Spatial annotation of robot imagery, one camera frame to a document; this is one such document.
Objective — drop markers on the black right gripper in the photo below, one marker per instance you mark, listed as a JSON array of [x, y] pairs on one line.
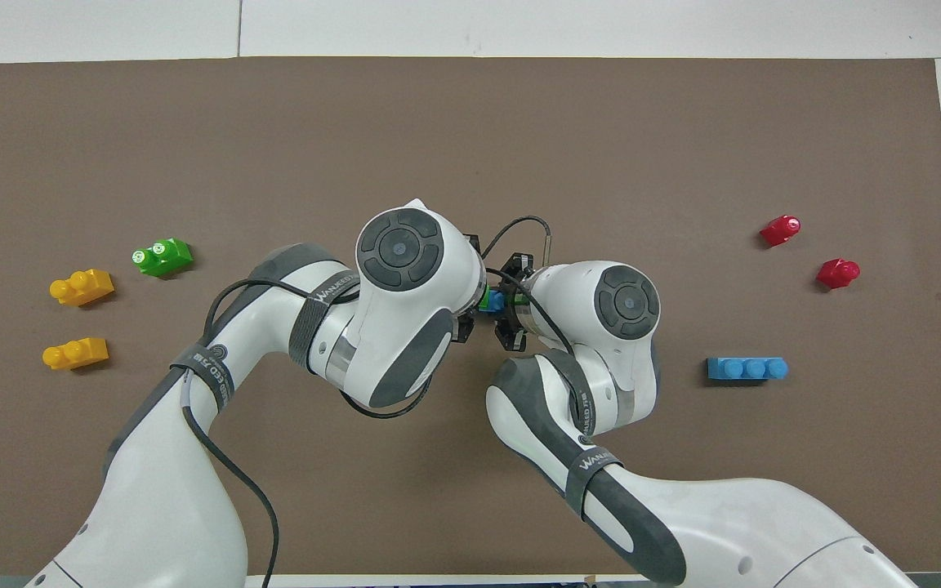
[[519, 265]]

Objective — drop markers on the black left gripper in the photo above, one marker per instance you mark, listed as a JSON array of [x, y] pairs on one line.
[[471, 243]]

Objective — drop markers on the blue three-stud brick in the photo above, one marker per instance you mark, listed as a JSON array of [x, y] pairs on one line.
[[744, 370], [497, 300]]

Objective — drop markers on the green two-stud brick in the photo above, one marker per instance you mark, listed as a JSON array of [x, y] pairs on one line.
[[484, 304], [170, 260]]

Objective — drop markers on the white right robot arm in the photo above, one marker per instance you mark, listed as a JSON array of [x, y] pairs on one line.
[[626, 327]]

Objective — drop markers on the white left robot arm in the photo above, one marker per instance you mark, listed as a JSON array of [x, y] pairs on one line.
[[405, 310]]

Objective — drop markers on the brown table mat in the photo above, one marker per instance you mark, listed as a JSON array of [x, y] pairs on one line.
[[470, 122]]

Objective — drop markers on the red one-stud brick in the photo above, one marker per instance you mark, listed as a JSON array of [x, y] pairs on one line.
[[834, 273], [778, 232]]

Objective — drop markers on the yellow two-stud brick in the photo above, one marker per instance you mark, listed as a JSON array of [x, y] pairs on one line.
[[88, 289], [83, 354]]

